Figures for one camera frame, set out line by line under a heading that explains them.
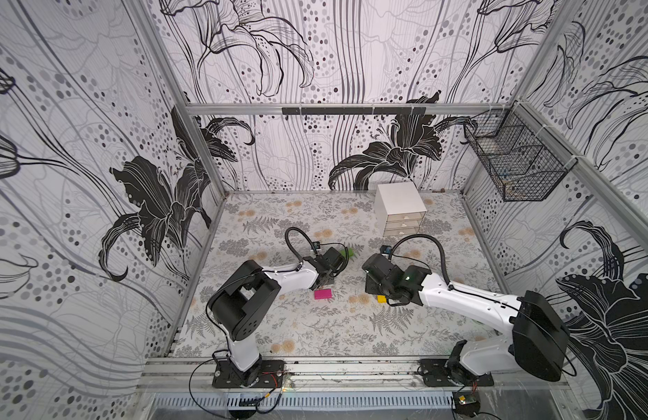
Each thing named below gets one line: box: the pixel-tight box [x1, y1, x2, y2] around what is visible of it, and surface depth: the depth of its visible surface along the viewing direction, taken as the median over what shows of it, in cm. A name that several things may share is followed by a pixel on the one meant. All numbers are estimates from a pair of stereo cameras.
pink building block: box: [313, 288, 334, 301], surface depth 90 cm
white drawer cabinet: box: [374, 181, 428, 238], surface depth 100 cm
